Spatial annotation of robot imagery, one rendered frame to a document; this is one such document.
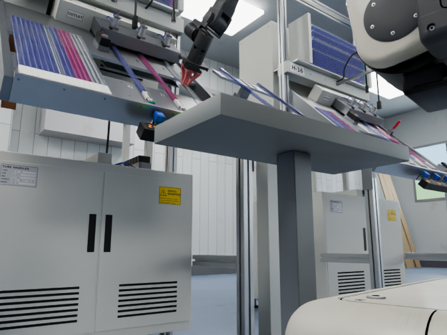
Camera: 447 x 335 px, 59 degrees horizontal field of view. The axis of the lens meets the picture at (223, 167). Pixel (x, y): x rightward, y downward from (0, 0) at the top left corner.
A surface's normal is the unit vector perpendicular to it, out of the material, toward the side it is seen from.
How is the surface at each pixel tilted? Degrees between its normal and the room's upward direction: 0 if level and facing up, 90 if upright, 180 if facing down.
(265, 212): 90
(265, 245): 90
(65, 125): 90
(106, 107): 134
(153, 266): 90
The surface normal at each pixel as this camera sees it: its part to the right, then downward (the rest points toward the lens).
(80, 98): 0.43, 0.56
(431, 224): -0.80, -0.12
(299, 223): 0.60, -0.16
